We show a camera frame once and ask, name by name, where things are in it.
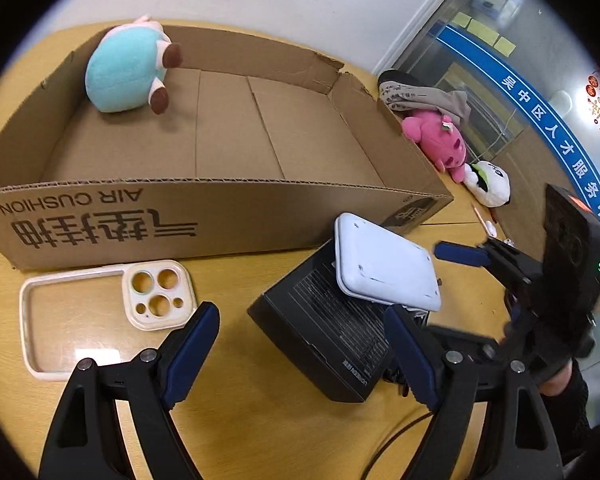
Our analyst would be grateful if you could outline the white rectangular device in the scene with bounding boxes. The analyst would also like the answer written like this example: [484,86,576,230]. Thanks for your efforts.
[334,212,441,312]

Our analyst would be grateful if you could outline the clear phone case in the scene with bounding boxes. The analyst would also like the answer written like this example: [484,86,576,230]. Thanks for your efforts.
[19,260,198,382]

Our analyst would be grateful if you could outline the black product box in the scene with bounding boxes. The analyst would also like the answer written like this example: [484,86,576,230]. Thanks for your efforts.
[248,240,410,403]

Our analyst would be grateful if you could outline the right hand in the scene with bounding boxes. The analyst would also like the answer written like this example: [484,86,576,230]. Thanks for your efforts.
[539,360,572,396]

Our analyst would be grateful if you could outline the pink pen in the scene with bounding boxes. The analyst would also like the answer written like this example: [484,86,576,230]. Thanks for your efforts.
[471,204,500,238]

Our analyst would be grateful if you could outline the white panda plush toy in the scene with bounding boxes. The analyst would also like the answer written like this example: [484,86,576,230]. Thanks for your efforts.
[463,160,512,208]

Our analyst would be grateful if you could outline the pink plush toy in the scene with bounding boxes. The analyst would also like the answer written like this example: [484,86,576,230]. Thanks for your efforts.
[401,110,466,183]

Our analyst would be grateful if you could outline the grey folded cloth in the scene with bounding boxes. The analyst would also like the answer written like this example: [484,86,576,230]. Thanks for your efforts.
[378,70,471,127]

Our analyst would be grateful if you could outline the yellow sticky notes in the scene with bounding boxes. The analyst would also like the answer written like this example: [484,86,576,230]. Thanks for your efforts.
[450,11,517,58]

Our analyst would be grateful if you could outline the brown cardboard box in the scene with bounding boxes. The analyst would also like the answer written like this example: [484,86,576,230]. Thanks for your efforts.
[0,25,452,270]

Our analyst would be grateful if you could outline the teal pig plush toy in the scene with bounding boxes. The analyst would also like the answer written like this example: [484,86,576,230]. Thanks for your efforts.
[84,15,184,115]

